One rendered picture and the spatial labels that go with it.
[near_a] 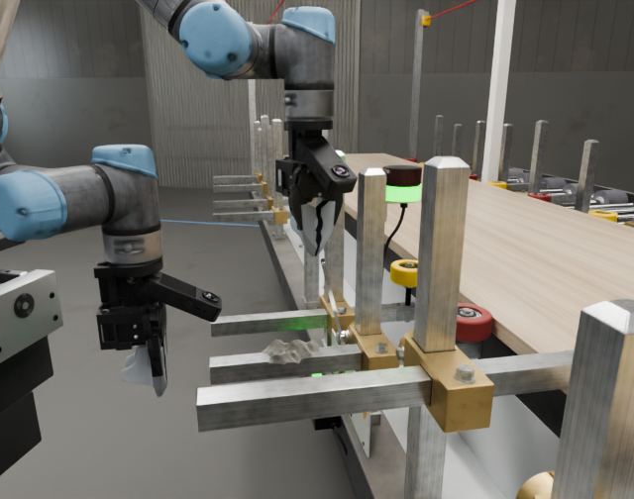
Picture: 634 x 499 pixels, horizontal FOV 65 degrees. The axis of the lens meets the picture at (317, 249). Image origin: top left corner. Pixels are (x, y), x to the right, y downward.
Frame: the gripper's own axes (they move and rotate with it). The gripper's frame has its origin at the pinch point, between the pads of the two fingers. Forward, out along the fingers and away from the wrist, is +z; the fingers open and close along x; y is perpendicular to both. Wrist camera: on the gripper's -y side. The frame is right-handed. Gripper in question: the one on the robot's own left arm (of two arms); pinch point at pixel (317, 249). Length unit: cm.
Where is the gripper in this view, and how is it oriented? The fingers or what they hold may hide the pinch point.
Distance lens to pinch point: 79.7
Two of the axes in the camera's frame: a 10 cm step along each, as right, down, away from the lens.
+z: 0.0, 9.6, 2.8
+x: -8.6, 1.5, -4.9
